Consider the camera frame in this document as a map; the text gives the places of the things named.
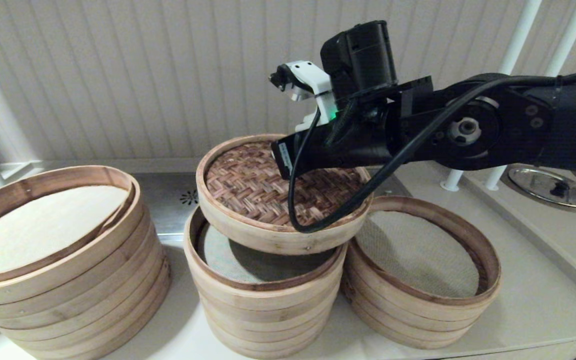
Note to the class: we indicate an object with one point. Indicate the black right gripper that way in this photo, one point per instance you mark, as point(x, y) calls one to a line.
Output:
point(358, 145)

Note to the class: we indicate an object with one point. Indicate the woven bamboo steamer lid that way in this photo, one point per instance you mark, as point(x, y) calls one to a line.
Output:
point(248, 180)

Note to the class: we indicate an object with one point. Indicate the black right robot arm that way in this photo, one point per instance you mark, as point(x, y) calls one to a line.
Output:
point(568, 130)

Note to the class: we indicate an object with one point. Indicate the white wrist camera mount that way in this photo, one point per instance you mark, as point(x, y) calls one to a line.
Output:
point(308, 75)

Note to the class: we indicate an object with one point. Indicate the white base bracket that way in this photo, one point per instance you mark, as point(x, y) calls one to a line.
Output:
point(20, 170)

